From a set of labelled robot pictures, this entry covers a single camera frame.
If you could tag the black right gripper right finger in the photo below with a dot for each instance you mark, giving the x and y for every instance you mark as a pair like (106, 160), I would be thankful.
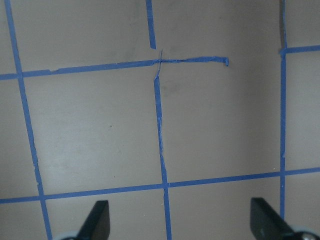
(266, 224)

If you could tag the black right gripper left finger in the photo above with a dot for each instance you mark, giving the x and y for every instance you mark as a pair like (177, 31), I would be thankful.
(97, 224)

